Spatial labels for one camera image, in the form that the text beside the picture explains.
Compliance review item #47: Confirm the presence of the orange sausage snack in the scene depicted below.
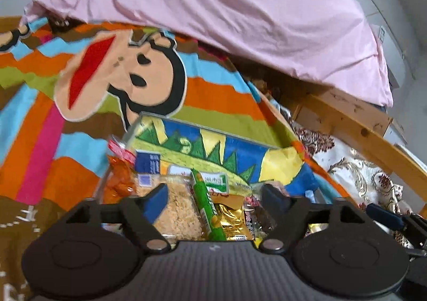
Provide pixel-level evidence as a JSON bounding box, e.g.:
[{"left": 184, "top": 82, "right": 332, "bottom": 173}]
[{"left": 103, "top": 156, "right": 136, "bottom": 204}]

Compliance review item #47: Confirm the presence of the clear rice crisp packet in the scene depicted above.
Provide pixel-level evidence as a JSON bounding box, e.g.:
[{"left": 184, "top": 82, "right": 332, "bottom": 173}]
[{"left": 135, "top": 175, "right": 204, "bottom": 245}]

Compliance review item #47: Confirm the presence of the gold foil snack packet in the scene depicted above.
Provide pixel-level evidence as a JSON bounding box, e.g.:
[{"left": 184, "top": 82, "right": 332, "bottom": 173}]
[{"left": 211, "top": 193, "right": 253, "bottom": 241}]

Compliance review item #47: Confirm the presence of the green candy stick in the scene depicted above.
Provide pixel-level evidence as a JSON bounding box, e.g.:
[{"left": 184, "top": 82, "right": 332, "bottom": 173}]
[{"left": 191, "top": 169, "right": 227, "bottom": 241}]

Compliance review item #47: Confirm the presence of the metal tray with dinosaur lining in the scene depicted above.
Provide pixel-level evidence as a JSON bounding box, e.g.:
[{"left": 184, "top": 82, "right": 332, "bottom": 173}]
[{"left": 96, "top": 111, "right": 322, "bottom": 242}]

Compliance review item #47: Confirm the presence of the brown bread bar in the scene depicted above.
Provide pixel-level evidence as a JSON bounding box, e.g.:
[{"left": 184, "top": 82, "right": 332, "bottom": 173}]
[{"left": 243, "top": 180, "right": 289, "bottom": 240}]

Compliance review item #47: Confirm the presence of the white spicy bean snack pouch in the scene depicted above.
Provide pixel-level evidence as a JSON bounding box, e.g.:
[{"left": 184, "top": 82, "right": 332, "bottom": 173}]
[{"left": 167, "top": 164, "right": 230, "bottom": 195}]

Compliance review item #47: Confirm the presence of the white floral satin quilt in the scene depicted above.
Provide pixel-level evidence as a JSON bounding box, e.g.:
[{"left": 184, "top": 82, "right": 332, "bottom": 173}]
[{"left": 269, "top": 98, "right": 413, "bottom": 214}]

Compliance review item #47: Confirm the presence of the brown cartoon monkey blanket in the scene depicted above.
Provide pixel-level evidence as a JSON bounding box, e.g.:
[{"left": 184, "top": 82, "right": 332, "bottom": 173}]
[{"left": 1, "top": 17, "right": 348, "bottom": 300}]

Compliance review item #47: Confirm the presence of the pink bed sheet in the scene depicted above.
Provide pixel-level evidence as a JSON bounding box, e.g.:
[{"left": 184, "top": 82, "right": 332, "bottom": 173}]
[{"left": 23, "top": 0, "right": 393, "bottom": 107}]

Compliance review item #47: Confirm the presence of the wooden bed frame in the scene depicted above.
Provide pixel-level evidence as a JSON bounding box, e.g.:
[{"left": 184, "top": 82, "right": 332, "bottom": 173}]
[{"left": 280, "top": 81, "right": 426, "bottom": 201}]

